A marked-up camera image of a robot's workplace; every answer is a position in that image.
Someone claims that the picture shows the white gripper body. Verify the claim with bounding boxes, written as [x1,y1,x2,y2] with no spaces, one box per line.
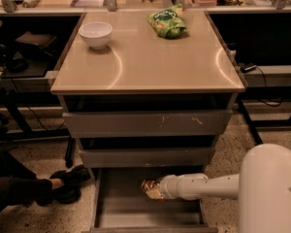
[159,173,209,200]

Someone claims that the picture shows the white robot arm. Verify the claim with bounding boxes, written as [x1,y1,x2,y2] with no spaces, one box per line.
[159,144,291,233]

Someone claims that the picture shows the grey middle drawer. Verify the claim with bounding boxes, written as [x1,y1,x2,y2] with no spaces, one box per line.
[80,148,215,168]

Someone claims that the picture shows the grey top drawer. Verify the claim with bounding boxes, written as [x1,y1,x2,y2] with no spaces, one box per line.
[63,110,232,138]

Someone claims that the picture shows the grey open bottom drawer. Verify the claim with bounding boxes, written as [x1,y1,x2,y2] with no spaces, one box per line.
[84,166,218,233]

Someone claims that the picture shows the grey drawer cabinet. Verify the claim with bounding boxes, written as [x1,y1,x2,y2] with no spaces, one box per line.
[49,9,248,233]

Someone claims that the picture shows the black table leg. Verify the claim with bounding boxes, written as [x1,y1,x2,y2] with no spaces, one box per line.
[237,100,263,145]

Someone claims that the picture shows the black shoe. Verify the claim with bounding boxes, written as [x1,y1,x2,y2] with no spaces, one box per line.
[50,165,91,204]

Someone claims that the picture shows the black power adapter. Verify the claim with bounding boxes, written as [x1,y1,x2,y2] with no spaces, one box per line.
[240,63,257,74]

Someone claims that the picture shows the green chip bag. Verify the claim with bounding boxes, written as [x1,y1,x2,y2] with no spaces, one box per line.
[146,4,186,39]

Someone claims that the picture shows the person's legs in black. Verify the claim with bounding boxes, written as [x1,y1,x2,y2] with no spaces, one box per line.
[0,149,64,213]

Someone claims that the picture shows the white ceramic bowl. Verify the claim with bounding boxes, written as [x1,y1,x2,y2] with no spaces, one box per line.
[79,21,113,50]

